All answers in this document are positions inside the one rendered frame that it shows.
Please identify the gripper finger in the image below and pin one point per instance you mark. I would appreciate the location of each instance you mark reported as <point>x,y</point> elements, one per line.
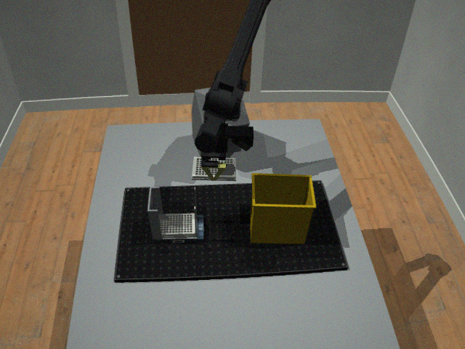
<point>221,167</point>

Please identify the olive yellow open-top bin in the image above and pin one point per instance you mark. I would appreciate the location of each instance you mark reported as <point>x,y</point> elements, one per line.
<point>281,208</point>

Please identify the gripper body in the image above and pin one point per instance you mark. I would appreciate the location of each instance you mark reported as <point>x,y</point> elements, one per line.
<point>215,155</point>

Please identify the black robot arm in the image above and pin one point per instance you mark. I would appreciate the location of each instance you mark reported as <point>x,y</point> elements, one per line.
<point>225,95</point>

